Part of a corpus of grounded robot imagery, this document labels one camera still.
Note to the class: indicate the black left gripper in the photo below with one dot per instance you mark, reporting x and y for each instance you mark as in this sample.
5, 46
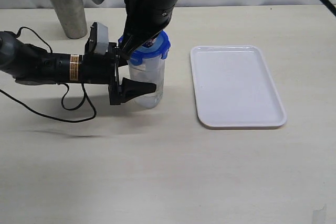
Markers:
104, 69

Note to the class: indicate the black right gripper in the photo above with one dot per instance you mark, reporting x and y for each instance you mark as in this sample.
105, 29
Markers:
145, 19

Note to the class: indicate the clear plastic container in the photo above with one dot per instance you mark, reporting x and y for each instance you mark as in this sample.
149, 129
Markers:
149, 72

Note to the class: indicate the blue plastic lid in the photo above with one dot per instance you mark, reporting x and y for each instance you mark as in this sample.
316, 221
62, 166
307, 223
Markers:
159, 49

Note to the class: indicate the stainless steel cup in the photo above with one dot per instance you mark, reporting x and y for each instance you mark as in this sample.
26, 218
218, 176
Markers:
71, 15

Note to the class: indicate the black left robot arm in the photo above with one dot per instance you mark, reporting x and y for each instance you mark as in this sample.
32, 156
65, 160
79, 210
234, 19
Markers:
31, 65

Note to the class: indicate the white rectangular tray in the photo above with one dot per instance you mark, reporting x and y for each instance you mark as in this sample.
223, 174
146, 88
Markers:
234, 89

